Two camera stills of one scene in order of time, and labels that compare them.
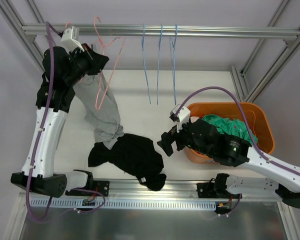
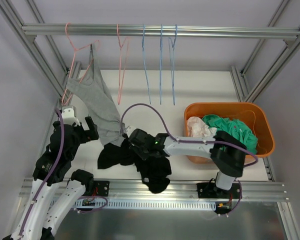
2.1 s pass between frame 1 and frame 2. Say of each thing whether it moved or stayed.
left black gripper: moved
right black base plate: stayed
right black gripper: moved
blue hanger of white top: stayed
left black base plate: stayed
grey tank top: stayed
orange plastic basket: stayed
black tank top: moved
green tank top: stayed
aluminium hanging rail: stayed
